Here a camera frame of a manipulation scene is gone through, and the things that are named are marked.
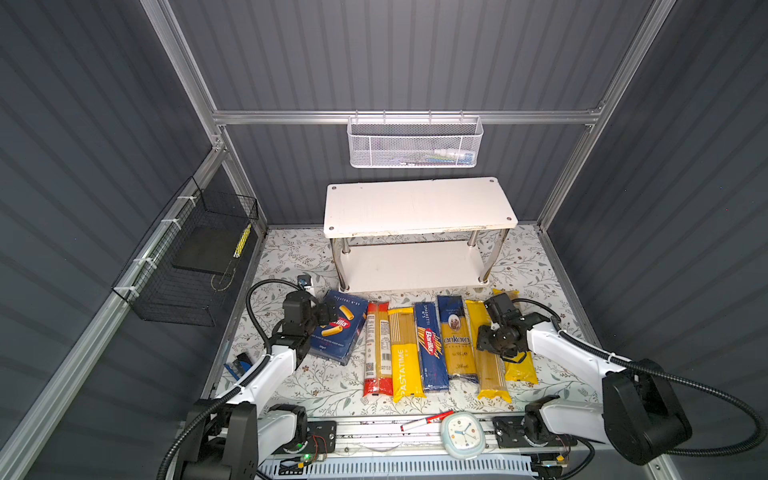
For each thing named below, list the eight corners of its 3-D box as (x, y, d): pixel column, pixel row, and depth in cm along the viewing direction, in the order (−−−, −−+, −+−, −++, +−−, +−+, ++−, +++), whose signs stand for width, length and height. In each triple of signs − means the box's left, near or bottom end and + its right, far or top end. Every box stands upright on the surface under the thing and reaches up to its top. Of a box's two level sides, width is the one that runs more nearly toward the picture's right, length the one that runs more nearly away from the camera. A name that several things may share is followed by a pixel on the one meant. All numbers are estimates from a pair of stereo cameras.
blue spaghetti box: (419, 391, 83) (420, 387, 79) (414, 308, 99) (415, 302, 96) (446, 391, 83) (449, 387, 79) (437, 308, 99) (438, 302, 96)
